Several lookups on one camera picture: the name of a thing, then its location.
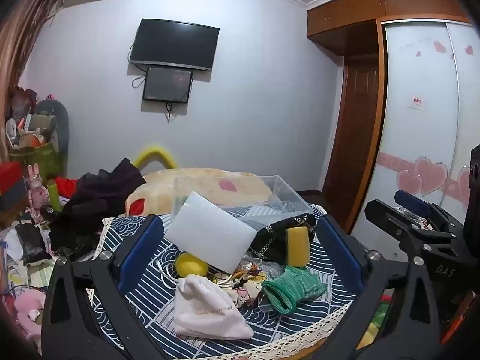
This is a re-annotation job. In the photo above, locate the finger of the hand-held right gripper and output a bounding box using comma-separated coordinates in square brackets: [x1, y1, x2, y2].
[364, 199, 457, 251]
[394, 190, 452, 230]

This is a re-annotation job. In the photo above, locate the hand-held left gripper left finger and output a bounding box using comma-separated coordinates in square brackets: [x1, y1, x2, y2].
[41, 214, 177, 360]

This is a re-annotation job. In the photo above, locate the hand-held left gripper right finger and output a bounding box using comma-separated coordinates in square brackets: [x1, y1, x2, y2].
[316, 214, 451, 360]

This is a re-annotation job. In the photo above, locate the yellow sponge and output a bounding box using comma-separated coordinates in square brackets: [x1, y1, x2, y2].
[286, 227, 311, 268]

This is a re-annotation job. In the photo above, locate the yellow soft ball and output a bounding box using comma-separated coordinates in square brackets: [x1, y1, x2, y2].
[175, 253, 209, 279]

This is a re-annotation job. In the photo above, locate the green knitted sleeve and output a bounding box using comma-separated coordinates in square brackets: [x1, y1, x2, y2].
[261, 266, 327, 315]

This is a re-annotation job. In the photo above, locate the black chain bag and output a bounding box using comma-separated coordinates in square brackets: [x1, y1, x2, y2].
[249, 214, 316, 263]

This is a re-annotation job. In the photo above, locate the silver sequined pouch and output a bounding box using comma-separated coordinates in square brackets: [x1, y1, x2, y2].
[259, 260, 289, 282]

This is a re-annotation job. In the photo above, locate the white foam pad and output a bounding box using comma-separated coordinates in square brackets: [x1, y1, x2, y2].
[165, 191, 259, 274]

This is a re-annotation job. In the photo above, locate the white drawstring pouch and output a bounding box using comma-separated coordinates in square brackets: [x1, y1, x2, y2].
[173, 274, 255, 340]

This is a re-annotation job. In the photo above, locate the floral fabric scrunchie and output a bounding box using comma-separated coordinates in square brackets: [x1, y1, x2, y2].
[225, 262, 265, 305]

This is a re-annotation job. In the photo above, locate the clear plastic storage box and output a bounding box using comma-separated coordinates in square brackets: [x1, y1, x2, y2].
[172, 175, 314, 230]

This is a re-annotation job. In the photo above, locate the blue patterned tablecloth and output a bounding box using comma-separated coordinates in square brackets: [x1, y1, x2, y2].
[85, 204, 376, 360]

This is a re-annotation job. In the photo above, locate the white heart-print sliding wardrobe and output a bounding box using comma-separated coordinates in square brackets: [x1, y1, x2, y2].
[352, 20, 480, 246]

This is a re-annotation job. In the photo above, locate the black clothes pile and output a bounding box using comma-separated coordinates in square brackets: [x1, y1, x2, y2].
[49, 158, 147, 260]

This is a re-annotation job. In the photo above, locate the beige fleece blanket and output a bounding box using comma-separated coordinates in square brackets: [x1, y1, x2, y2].
[125, 168, 272, 217]

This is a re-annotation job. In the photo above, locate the red cloth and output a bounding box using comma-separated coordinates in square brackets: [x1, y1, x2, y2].
[56, 178, 80, 198]

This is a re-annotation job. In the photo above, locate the brown wooden door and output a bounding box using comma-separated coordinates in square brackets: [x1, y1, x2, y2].
[322, 58, 380, 196]

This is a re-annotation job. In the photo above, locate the yellow foam noodle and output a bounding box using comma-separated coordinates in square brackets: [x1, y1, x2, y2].
[133, 144, 178, 169]

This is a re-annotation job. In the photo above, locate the green bottle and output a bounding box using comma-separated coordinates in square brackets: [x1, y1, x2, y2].
[47, 180, 63, 213]

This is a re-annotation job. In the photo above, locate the pink bunny plush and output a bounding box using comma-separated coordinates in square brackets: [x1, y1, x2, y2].
[27, 163, 51, 219]

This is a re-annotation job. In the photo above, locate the pink plush toy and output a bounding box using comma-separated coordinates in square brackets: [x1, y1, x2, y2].
[13, 292, 48, 335]

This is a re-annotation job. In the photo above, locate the green bag of toys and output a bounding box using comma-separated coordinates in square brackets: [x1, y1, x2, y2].
[9, 140, 62, 185]

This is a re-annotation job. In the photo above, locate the red box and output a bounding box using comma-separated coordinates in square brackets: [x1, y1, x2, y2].
[0, 162, 28, 196]

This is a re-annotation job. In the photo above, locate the wooden overhead cabinet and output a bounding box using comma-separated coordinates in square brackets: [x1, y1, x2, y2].
[307, 0, 474, 58]

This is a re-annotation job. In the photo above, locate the striped brown curtain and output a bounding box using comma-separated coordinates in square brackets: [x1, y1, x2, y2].
[0, 0, 69, 121]

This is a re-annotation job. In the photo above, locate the white charging cable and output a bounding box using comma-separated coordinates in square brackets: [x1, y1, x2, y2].
[157, 259, 234, 289]

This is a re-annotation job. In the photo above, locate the small wall monitor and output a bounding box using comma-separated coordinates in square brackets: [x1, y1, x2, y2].
[142, 67, 193, 104]

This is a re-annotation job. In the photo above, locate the black wall television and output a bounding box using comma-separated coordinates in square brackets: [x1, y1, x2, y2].
[129, 19, 220, 72]

